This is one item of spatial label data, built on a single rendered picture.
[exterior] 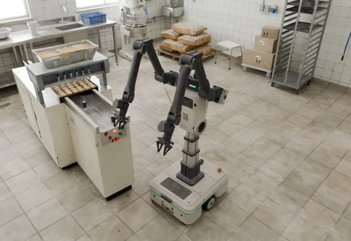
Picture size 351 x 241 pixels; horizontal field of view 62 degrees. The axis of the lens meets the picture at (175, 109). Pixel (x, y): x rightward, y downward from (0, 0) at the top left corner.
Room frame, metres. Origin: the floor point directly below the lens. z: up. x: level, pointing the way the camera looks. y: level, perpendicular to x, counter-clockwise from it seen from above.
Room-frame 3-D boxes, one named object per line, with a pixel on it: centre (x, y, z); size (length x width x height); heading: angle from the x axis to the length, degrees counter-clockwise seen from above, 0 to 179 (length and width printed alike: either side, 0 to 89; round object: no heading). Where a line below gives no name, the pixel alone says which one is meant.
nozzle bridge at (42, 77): (2.78, 1.08, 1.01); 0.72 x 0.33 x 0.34; 129
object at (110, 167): (2.39, 0.76, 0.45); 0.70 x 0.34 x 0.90; 39
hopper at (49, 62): (2.78, 1.08, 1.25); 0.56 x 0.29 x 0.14; 129
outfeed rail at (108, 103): (2.96, 1.03, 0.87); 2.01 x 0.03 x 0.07; 39
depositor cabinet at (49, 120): (3.15, 1.37, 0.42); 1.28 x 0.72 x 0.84; 39
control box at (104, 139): (2.10, 0.53, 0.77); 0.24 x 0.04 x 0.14; 129
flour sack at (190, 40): (6.13, -0.42, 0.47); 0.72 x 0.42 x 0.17; 140
